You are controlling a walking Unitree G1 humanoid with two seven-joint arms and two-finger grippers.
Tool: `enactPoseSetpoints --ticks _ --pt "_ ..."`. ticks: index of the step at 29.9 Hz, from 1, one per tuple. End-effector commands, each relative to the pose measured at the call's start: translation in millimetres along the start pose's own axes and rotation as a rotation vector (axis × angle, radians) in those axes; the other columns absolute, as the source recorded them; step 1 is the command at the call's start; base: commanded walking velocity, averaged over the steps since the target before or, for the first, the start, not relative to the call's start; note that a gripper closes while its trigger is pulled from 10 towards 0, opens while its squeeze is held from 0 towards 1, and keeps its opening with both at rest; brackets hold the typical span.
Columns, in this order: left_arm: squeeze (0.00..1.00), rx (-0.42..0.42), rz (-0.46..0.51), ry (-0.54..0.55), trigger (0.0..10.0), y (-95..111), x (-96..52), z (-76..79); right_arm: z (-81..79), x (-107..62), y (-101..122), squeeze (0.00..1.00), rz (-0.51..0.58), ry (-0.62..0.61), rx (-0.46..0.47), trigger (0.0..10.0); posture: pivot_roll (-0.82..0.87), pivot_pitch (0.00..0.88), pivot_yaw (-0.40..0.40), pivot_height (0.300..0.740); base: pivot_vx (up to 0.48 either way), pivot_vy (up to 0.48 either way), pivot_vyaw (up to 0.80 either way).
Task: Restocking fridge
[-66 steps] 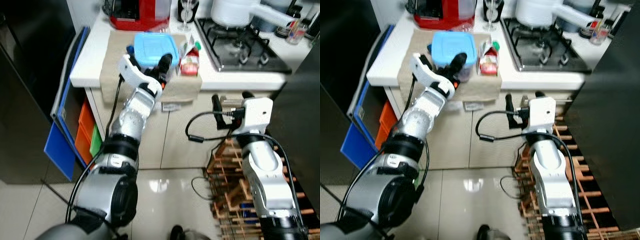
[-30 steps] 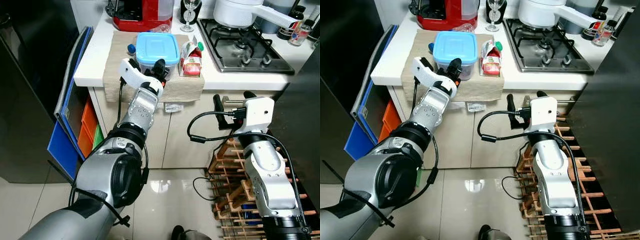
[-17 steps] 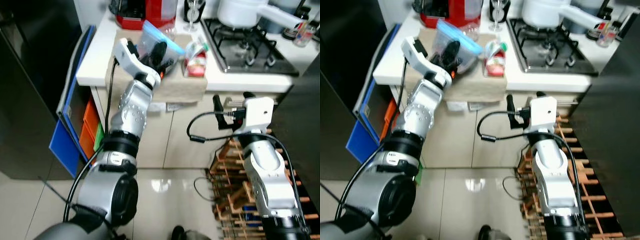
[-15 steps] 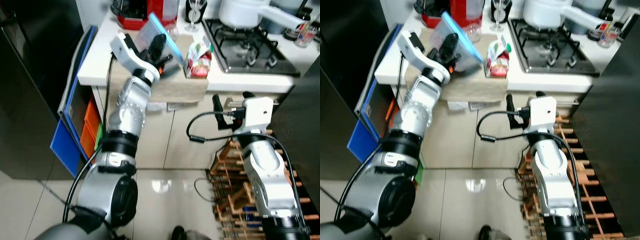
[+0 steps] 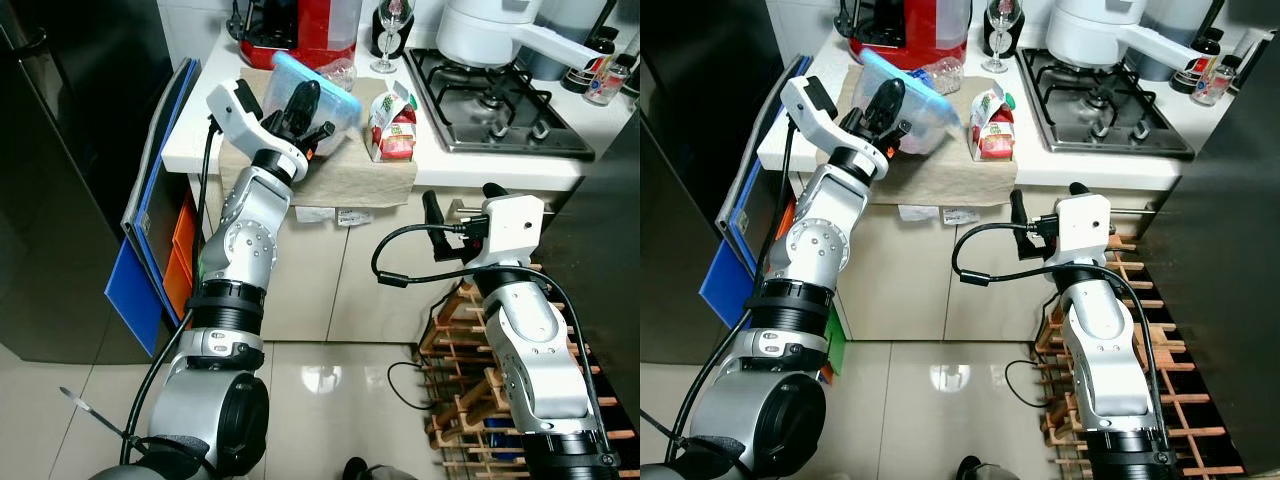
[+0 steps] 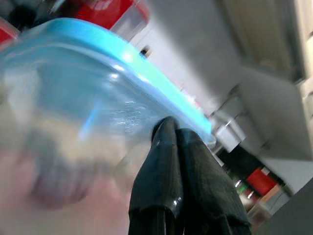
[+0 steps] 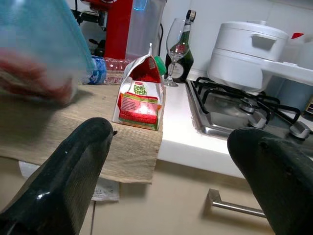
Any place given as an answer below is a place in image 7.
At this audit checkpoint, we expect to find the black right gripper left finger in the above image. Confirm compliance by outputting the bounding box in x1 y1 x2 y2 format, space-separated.
0 117 118 235

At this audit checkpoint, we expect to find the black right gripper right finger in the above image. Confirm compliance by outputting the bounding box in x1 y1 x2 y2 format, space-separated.
226 127 313 235

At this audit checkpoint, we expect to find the blue lidded food container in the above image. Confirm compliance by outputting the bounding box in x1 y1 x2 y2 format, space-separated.
0 0 96 107

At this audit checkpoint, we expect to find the white paper label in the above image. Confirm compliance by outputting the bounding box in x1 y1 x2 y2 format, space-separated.
19 160 43 179
91 177 120 202

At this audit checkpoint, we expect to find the beige woven place mat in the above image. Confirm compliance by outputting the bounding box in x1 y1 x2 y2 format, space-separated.
0 83 164 185

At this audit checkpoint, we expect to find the steel gas stove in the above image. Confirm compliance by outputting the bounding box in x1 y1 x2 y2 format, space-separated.
187 77 313 141

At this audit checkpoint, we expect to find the cream kitchen cabinet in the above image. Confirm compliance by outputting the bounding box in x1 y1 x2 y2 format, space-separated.
0 83 313 235

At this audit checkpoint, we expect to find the white kitchen appliance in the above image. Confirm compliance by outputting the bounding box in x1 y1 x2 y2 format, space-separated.
260 31 313 111

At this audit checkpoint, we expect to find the clear plastic water bottle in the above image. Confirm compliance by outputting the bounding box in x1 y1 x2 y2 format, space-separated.
83 55 133 85

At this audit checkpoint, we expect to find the white lidded cooking pot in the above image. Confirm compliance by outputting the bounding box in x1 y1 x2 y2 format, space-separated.
207 21 290 93

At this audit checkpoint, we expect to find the clear wine glass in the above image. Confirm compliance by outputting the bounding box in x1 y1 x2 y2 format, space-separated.
163 18 191 88

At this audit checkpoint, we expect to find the dark green wine bottle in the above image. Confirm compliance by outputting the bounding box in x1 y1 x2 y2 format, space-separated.
165 9 197 84

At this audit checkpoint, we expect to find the red coffee machine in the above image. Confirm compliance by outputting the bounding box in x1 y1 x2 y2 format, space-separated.
75 0 167 62

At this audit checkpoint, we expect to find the silver drawer handle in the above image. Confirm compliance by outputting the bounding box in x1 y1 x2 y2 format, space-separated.
204 188 267 218

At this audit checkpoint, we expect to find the black power cord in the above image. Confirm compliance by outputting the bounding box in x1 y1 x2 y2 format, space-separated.
158 23 164 57

